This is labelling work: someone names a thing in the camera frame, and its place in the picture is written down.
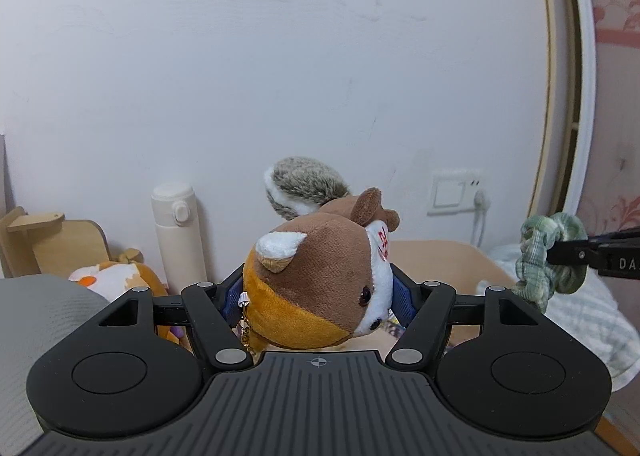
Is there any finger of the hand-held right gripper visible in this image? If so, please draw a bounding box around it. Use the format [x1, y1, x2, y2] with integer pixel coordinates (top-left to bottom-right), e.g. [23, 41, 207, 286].
[546, 227, 640, 268]

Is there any white wall socket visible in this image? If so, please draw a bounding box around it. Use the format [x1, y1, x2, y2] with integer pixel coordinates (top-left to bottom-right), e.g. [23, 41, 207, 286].
[427, 167, 488, 216]

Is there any grey fabric storage box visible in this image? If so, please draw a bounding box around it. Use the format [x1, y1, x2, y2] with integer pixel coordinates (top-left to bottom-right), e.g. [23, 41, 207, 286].
[0, 273, 117, 456]

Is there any white and wooden door frame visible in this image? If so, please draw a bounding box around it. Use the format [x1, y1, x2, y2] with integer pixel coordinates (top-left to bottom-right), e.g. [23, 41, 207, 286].
[529, 0, 599, 238]

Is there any wooden stand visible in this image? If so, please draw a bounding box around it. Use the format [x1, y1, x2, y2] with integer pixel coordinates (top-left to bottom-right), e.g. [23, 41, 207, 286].
[0, 206, 109, 280]

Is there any white checked blanket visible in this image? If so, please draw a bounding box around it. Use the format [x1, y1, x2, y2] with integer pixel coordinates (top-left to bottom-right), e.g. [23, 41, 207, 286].
[476, 243, 640, 392]

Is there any orange and white plush toy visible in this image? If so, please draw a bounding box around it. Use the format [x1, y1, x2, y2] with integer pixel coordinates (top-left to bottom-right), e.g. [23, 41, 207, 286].
[67, 249, 172, 343]

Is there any green checked scrunchie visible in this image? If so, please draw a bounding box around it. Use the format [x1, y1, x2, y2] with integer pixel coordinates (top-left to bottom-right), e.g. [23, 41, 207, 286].
[510, 212, 592, 313]

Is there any white plug and cable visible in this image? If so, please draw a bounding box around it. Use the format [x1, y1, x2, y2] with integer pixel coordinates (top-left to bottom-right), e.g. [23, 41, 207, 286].
[469, 189, 494, 249]

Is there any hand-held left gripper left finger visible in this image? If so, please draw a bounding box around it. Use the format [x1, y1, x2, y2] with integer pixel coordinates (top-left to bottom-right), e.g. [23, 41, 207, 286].
[94, 266, 254, 371]

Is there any brown squirrel plush toy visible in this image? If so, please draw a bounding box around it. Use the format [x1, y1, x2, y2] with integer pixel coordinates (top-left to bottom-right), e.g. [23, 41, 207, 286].
[243, 156, 401, 351]

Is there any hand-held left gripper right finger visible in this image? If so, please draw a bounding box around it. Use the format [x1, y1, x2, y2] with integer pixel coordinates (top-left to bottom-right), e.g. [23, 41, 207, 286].
[386, 263, 547, 371]

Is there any white thermos bottle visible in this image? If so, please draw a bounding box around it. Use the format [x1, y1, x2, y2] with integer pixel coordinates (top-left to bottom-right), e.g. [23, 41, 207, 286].
[151, 181, 209, 288]

